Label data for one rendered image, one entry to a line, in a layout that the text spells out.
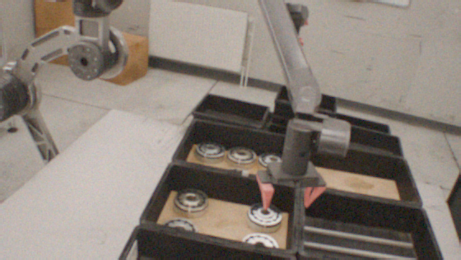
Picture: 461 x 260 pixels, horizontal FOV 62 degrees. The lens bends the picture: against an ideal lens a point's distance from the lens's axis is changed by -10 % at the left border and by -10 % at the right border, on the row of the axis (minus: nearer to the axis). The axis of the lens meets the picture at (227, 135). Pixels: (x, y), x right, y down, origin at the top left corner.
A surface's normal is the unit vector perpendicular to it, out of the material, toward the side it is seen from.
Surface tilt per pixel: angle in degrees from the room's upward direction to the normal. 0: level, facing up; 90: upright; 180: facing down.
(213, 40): 90
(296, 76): 50
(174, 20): 90
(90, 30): 90
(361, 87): 90
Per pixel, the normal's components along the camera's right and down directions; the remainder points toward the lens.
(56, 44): -0.26, 0.44
